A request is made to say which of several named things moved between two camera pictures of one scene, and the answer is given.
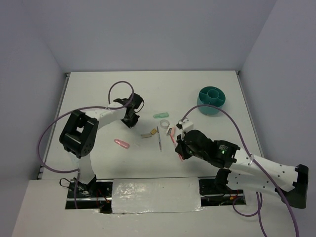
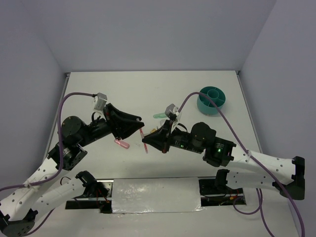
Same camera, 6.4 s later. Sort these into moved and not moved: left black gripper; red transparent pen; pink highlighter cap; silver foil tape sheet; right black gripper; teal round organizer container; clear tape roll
Moved: right black gripper; red transparent pen; left black gripper
Not moved: clear tape roll; teal round organizer container; silver foil tape sheet; pink highlighter cap
